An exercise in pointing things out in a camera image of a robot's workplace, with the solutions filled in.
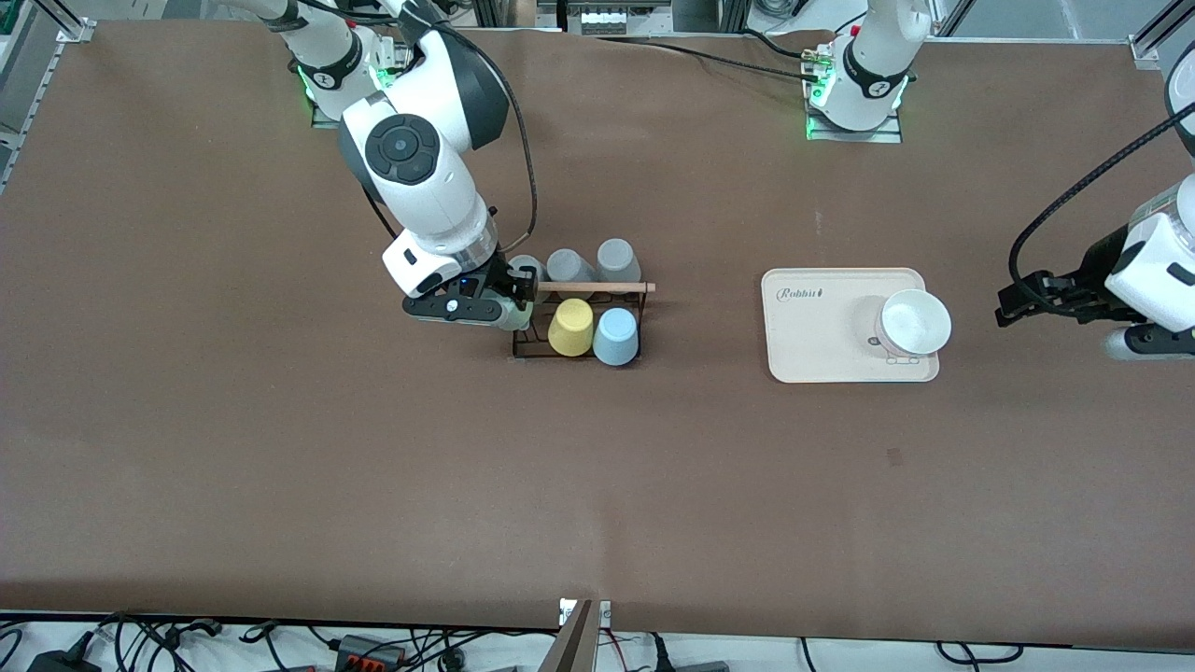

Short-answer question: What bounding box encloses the light blue cup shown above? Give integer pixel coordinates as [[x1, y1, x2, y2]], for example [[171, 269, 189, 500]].
[[592, 307, 641, 368]]

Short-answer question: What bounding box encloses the yellow cup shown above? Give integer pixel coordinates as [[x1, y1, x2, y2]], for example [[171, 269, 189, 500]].
[[548, 299, 596, 358]]

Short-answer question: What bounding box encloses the white bowl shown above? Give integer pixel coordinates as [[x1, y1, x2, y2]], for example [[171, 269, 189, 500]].
[[875, 288, 953, 358]]

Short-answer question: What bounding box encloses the beige rabbit print tray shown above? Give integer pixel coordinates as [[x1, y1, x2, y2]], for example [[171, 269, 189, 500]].
[[761, 268, 940, 385]]

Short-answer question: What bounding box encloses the black orange power strip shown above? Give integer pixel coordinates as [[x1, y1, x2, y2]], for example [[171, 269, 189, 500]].
[[334, 634, 409, 670]]

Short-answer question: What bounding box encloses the black power adapter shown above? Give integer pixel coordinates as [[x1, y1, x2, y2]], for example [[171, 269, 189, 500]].
[[26, 647, 104, 672]]

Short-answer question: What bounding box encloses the black wire cup rack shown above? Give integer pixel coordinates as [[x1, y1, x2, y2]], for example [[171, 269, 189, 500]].
[[509, 280, 657, 364]]

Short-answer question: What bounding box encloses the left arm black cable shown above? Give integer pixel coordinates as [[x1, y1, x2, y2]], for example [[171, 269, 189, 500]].
[[1010, 121, 1195, 296]]

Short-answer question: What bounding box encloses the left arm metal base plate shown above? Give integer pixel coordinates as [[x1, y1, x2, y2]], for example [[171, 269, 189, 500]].
[[805, 93, 905, 145]]

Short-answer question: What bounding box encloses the black table cable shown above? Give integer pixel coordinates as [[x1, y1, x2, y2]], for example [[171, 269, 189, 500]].
[[596, 28, 827, 83]]

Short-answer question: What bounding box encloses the grey slanted mounting post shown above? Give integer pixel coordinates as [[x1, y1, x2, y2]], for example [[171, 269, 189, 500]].
[[540, 599, 596, 672]]

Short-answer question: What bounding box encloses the black floor cable tangle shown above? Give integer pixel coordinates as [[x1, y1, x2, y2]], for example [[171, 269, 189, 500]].
[[91, 611, 227, 672]]

